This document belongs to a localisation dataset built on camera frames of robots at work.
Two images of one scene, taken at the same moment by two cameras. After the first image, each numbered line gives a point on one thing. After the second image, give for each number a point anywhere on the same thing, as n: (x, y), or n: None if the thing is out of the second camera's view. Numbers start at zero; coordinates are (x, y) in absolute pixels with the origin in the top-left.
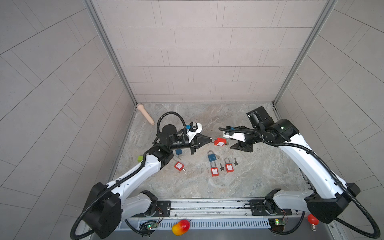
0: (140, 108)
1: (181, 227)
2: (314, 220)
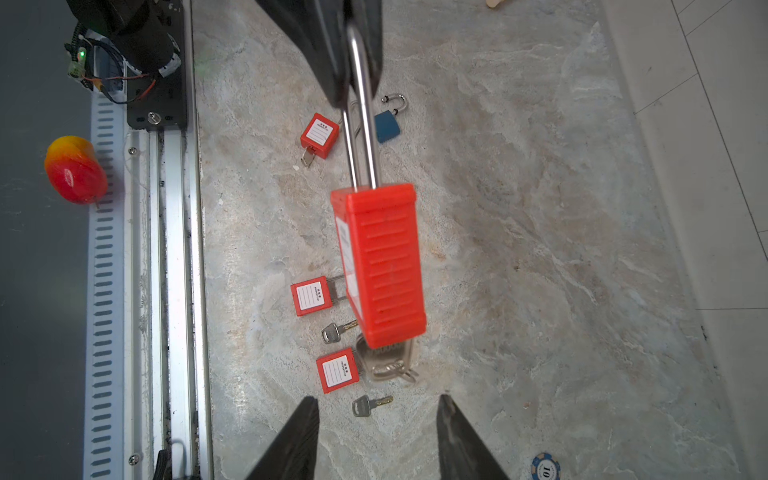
0: (494, 3)
1: (75, 171)
2: None
